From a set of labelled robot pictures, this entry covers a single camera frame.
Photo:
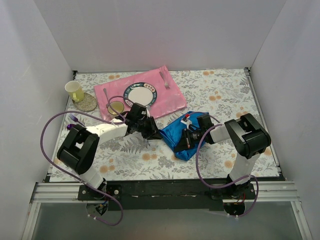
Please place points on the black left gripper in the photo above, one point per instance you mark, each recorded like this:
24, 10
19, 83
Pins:
147, 125

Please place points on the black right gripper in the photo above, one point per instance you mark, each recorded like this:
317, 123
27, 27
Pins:
187, 138

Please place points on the blue cloth napkin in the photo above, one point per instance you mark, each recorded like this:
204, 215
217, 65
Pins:
172, 134

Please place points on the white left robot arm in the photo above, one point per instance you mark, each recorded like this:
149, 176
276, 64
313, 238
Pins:
79, 148

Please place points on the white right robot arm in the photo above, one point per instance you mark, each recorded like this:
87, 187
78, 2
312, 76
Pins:
248, 136

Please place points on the white plate green rim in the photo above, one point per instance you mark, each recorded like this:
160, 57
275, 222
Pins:
140, 92

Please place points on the silver spoon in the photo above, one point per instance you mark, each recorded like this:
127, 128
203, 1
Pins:
107, 98

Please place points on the pink satin placemat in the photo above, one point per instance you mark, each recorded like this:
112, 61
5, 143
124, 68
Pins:
167, 102

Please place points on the silver fork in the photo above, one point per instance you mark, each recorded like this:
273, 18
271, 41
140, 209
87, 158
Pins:
166, 85

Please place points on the round speckled coaster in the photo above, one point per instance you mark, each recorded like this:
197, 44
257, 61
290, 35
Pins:
89, 103

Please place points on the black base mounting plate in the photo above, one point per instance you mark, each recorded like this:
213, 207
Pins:
172, 194

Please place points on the purple plastic fork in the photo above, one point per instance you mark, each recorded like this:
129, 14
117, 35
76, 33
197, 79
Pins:
75, 119

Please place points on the purple plastic spoon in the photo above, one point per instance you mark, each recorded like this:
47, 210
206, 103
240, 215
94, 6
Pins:
70, 126

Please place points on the yellow mug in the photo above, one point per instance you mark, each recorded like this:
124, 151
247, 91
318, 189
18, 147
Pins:
74, 90

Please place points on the aluminium front frame rail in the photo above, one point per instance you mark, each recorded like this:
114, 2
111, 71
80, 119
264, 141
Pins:
269, 191

